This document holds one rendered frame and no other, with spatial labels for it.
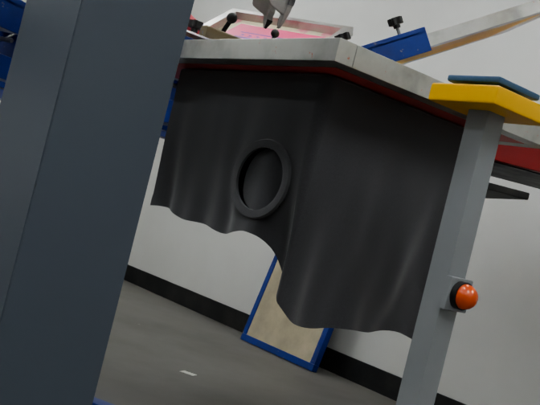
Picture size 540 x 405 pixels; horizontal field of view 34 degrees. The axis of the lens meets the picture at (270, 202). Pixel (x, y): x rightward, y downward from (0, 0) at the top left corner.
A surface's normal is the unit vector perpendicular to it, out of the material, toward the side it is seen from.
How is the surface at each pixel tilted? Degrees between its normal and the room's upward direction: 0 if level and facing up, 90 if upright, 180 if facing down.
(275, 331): 79
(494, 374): 90
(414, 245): 96
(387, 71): 90
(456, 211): 90
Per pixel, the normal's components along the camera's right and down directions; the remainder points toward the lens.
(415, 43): 0.13, 0.02
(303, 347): -0.71, -0.38
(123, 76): 0.64, 0.15
